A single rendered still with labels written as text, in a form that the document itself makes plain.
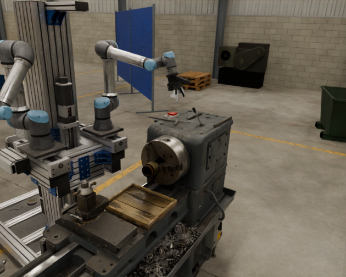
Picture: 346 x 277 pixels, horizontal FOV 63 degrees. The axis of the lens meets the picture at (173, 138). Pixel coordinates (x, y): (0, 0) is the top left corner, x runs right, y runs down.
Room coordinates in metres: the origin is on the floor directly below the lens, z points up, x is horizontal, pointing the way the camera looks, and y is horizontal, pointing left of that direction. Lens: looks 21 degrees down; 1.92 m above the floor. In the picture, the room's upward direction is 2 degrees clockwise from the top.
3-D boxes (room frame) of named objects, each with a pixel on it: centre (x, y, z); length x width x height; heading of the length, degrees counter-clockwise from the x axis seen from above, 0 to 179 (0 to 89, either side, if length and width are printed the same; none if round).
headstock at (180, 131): (2.07, -0.14, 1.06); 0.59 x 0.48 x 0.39; 149
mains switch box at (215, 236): (1.92, -0.38, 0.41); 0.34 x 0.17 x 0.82; 149
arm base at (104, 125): (2.08, 0.55, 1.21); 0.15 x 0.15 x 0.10
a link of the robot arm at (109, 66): (2.21, 0.51, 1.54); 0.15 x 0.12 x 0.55; 167
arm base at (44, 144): (1.69, 0.84, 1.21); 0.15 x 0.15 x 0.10
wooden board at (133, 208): (1.49, 0.19, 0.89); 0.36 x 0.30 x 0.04; 59
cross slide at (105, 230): (1.21, 0.38, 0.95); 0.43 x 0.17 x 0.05; 59
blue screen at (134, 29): (8.44, 1.30, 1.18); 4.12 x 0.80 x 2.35; 23
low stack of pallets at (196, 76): (9.88, -0.64, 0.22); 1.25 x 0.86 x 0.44; 154
